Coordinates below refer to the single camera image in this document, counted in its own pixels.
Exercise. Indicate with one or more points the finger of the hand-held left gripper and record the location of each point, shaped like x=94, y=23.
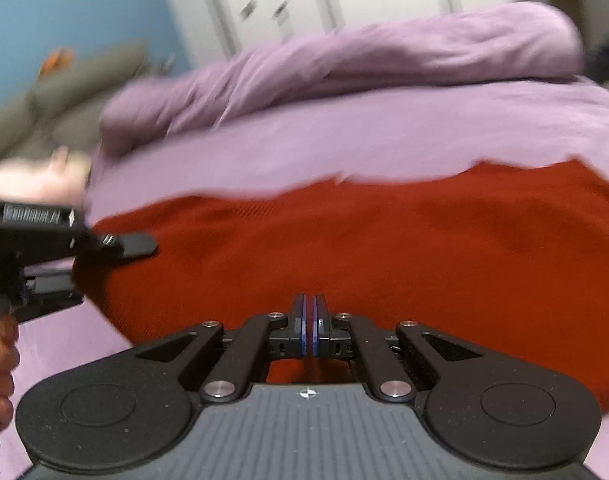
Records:
x=49, y=292
x=134, y=245

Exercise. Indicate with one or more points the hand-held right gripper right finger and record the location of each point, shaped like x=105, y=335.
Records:
x=320, y=327

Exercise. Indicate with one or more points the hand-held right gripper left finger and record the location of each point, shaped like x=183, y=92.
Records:
x=304, y=327

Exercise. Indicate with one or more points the red knitted cardigan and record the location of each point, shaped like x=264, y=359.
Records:
x=384, y=260

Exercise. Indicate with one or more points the pink plush toy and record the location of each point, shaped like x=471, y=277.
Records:
x=39, y=180

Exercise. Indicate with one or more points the purple duvet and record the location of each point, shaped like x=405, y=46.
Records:
x=359, y=55

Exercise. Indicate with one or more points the black cloth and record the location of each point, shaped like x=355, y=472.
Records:
x=606, y=60

